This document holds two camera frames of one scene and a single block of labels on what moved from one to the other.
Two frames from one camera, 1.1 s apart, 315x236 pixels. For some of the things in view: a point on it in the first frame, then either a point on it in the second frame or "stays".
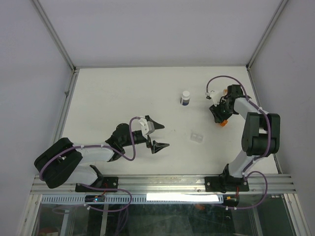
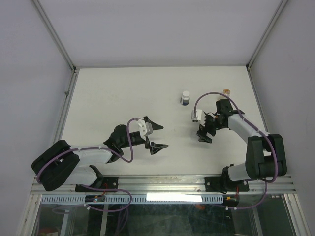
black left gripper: x=155 y=146 stays
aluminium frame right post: x=280 y=8 stays
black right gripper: x=219 y=117 → x=202 y=131
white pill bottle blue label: x=185 y=98 stays
